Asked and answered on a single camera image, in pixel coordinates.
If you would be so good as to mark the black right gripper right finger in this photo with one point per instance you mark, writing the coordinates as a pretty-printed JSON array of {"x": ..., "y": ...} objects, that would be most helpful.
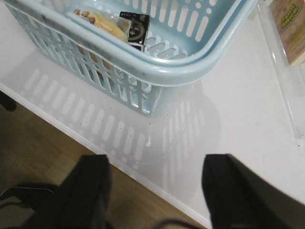
[{"x": 237, "y": 198}]

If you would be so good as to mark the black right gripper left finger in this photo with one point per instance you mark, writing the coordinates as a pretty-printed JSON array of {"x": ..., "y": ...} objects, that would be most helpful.
[{"x": 80, "y": 202}]

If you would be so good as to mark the packaged bread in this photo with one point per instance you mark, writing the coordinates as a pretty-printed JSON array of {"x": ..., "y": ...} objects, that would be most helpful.
[{"x": 116, "y": 26}]

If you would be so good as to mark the light blue plastic basket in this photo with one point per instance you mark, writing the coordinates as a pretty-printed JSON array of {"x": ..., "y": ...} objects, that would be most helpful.
[{"x": 184, "y": 41}]

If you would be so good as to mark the clear acrylic right shelf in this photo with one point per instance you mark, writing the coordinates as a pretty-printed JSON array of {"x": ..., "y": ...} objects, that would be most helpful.
[{"x": 291, "y": 79}]

